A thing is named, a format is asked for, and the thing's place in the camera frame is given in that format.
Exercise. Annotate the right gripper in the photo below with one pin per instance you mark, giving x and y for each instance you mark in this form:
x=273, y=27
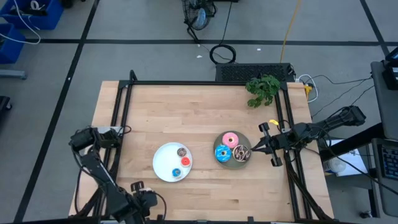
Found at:
x=280, y=141

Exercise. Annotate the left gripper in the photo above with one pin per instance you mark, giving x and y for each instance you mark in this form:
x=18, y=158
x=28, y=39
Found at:
x=146, y=199

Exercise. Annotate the small blue donut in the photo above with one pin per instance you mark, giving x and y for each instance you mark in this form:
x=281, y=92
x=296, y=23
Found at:
x=173, y=175

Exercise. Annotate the large pink frosted donut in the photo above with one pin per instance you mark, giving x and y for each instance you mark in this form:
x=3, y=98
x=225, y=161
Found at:
x=225, y=137

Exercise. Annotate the large blue frosted donut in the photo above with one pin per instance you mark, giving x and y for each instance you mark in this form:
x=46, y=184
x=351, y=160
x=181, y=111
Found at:
x=218, y=158

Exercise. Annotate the small red donut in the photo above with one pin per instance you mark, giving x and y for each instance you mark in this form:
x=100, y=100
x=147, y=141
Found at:
x=182, y=164

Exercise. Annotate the small chocolate donut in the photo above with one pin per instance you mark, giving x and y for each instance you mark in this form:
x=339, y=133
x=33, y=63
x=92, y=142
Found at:
x=179, y=155

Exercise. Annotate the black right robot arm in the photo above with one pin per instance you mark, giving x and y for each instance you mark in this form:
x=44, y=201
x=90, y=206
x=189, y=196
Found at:
x=339, y=119

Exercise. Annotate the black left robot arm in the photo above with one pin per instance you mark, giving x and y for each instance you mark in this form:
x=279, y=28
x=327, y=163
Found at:
x=102, y=177

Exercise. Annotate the grey round plate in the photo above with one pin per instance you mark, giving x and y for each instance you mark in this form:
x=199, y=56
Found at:
x=231, y=165

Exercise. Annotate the white round plate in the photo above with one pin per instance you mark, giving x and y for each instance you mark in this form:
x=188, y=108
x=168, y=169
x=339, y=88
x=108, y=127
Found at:
x=164, y=161

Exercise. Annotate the green leafy plant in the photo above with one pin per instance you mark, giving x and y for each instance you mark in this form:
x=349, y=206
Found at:
x=264, y=88

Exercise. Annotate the yellow power plug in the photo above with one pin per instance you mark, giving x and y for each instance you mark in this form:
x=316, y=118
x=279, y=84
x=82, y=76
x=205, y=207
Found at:
x=308, y=90

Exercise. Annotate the clear plastic cup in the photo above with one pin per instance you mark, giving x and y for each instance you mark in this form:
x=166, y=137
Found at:
x=337, y=165

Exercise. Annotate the black computer case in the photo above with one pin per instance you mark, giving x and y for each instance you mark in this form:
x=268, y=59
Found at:
x=248, y=71

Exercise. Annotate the white paper sheet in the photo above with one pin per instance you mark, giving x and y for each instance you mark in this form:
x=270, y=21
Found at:
x=354, y=161

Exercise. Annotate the black desk beam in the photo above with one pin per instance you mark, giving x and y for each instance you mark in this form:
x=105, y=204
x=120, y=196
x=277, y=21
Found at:
x=357, y=140

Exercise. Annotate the grey desk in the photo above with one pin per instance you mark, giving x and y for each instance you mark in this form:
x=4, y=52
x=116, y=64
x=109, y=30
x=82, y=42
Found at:
x=385, y=109
x=377, y=193

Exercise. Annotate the black keyboard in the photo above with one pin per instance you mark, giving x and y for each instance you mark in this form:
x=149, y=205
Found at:
x=390, y=161

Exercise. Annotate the black floor fan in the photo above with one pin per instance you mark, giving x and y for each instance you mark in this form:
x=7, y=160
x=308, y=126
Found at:
x=199, y=17

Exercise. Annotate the black laptop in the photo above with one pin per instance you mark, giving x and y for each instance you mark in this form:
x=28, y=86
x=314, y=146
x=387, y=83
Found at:
x=391, y=77

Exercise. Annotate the black chair base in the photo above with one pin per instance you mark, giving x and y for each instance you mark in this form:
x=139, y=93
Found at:
x=4, y=104

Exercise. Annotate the grey metal bar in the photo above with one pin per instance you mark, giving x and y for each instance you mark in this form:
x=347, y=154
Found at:
x=12, y=74

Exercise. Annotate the large blue storage bin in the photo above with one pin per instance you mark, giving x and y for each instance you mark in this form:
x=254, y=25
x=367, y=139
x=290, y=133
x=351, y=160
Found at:
x=46, y=18

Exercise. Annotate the black aluminium table frame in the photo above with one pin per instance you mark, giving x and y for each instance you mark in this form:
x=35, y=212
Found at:
x=202, y=82

